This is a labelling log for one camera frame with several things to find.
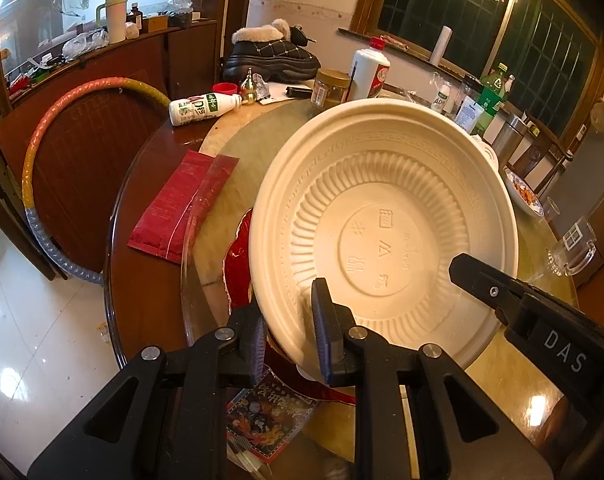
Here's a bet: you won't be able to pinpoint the black fur-lined boots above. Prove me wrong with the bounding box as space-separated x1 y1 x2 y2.
223 18 323 83

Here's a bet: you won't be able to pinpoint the white and blue tube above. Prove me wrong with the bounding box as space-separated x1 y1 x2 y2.
454 100 485 133

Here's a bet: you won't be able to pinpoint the red flat packet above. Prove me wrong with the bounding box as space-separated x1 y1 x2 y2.
128 150 241 266

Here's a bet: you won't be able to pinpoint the blue-rimmed plate with food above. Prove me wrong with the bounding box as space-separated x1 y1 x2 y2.
504 167 545 218

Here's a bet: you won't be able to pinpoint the clear plastic water bottle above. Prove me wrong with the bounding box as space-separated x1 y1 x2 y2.
454 74 482 121

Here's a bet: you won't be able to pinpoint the dark wooden chair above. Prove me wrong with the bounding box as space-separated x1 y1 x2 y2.
524 115 575 196

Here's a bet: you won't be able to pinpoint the wooden framed window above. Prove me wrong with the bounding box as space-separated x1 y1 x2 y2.
352 0 604 126

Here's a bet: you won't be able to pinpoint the stainless steel thermos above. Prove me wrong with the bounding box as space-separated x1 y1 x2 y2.
489 112 527 161

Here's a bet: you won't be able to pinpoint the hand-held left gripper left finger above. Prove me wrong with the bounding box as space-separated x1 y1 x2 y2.
27 302 270 480

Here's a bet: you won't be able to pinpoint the white liquor bottle red cap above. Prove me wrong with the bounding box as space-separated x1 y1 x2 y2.
351 37 391 101

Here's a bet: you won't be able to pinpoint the peanut butter jar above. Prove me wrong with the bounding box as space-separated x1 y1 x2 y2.
312 69 353 108

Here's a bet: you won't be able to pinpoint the red plate with gold print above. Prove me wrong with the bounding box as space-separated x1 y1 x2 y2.
223 207 357 407

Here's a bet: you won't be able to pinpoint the white plastic wrap roll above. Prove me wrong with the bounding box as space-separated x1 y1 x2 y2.
429 25 453 67

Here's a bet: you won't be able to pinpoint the clear glass mug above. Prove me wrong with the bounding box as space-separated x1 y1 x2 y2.
546 217 597 276

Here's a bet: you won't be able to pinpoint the white tumbler with handle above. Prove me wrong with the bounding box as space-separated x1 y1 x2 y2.
96 0 129 45

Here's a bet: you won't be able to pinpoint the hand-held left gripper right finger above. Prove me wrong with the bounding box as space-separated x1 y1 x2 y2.
311 277 555 480

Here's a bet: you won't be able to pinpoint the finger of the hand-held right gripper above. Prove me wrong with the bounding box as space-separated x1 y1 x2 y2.
449 253 532 328

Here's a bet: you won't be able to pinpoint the white milk drink bottle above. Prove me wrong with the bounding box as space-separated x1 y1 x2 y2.
432 80 453 116
169 92 243 127

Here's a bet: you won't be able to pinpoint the colourful printed packet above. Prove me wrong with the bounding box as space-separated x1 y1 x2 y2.
226 372 317 463

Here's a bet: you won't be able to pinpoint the gold perfume bottle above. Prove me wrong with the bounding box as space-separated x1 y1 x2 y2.
240 67 260 106

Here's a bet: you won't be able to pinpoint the wooden sideboard cabinet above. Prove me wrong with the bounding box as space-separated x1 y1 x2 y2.
0 20 217 281

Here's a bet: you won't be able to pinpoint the green plastic bottle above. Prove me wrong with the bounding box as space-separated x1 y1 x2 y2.
474 63 507 136

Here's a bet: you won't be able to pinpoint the grey refrigerator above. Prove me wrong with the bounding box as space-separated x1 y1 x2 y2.
546 130 604 271

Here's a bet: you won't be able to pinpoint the multicoloured hula hoop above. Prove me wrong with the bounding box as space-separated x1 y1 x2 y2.
22 76 171 286

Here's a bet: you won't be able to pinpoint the large cream ribbed plastic bowl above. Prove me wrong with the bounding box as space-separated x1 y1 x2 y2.
248 100 521 378

